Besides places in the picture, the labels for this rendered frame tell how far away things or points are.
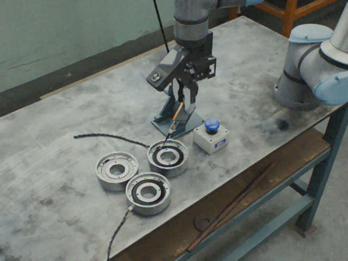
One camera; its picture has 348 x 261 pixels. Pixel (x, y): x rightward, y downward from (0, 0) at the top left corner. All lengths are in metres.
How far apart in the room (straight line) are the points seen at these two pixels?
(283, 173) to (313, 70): 0.44
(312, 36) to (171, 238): 0.69
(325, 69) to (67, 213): 0.72
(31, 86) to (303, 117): 1.87
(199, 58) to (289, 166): 0.63
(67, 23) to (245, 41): 1.36
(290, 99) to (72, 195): 0.68
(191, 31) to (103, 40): 1.97
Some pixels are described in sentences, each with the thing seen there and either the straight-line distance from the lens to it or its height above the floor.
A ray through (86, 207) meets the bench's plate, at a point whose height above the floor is 0.80.
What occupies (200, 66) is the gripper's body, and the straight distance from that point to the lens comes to 0.97.
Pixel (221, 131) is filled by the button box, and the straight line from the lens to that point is 1.12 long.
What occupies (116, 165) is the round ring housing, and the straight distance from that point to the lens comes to 1.07.
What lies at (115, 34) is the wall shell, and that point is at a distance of 2.88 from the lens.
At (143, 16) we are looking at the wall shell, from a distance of 2.96.
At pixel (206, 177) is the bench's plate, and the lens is 1.07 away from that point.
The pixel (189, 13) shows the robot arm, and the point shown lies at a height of 1.20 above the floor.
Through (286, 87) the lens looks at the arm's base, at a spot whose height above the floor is 0.86.
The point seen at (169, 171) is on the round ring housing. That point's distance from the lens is 1.04.
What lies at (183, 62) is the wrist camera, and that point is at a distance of 0.95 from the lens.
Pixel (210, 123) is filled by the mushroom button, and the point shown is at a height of 0.87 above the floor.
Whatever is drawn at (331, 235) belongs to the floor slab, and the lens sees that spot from 2.04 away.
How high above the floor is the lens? 1.60
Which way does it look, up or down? 42 degrees down
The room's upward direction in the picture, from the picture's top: 1 degrees counter-clockwise
